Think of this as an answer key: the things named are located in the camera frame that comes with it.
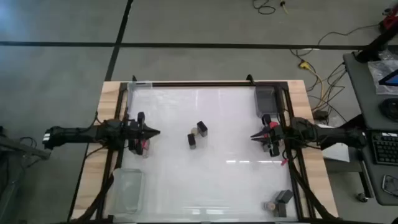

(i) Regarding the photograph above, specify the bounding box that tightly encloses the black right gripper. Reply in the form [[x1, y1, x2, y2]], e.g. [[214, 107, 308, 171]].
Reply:
[[250, 114, 285, 157]]

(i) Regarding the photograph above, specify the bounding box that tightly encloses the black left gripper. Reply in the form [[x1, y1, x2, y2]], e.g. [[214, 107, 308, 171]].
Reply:
[[123, 112, 161, 156]]

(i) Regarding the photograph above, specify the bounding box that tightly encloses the dark grey plastic bin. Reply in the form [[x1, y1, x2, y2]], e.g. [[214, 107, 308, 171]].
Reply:
[[254, 85, 280, 118]]

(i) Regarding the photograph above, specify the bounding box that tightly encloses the white paper sheet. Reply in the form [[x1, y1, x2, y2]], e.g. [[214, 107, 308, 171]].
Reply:
[[322, 123, 351, 163]]

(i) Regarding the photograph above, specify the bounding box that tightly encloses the black desk leg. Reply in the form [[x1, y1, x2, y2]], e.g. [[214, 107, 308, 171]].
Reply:
[[337, 113, 368, 133]]

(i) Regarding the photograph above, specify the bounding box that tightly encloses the grey office desk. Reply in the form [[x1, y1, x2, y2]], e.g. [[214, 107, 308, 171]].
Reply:
[[343, 45, 398, 206]]

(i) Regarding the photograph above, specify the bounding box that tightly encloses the black keyboard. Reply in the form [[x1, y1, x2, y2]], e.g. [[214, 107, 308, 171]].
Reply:
[[369, 130, 398, 166]]

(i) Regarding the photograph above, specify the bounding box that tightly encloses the grey metal stand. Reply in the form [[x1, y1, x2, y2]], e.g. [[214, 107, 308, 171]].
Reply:
[[0, 124, 52, 224]]

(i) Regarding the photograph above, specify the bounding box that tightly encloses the clear plastic bag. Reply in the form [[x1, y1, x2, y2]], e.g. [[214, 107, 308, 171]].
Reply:
[[368, 49, 398, 96]]

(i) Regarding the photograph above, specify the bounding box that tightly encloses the blue-screen tablet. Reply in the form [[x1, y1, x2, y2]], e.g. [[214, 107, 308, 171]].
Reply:
[[378, 68, 398, 87]]

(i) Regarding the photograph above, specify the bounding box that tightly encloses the black monitor pole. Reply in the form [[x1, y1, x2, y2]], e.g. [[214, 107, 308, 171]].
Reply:
[[354, 26, 398, 63]]

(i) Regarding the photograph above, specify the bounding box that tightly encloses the red tool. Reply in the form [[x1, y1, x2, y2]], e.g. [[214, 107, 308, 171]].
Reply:
[[379, 4, 398, 30]]

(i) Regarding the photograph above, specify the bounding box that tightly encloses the black floor cable bundle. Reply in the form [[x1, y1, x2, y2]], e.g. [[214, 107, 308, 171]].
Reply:
[[306, 61, 348, 123]]

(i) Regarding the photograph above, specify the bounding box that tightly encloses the yellow extension cable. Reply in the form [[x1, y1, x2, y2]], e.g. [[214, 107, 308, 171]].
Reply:
[[297, 60, 326, 110]]

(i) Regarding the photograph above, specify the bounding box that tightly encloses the black cable loop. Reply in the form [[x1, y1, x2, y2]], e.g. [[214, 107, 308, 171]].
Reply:
[[251, 0, 277, 16]]

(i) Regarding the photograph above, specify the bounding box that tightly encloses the long black floor cable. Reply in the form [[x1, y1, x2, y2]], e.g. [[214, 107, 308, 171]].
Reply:
[[317, 23, 382, 47]]

